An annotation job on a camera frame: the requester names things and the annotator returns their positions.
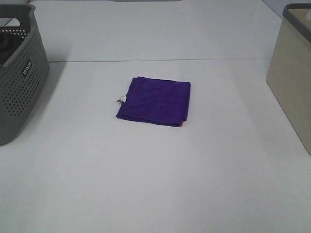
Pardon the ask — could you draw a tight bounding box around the purple towel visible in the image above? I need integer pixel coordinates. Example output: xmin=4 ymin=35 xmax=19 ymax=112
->
xmin=116 ymin=77 xmax=191 ymax=127

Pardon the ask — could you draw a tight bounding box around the grey perforated plastic basket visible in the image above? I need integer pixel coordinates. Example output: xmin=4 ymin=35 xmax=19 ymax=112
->
xmin=0 ymin=4 xmax=50 ymax=145

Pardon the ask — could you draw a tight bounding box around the beige basket with grey rim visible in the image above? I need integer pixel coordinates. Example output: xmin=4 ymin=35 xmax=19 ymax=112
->
xmin=266 ymin=3 xmax=311 ymax=152

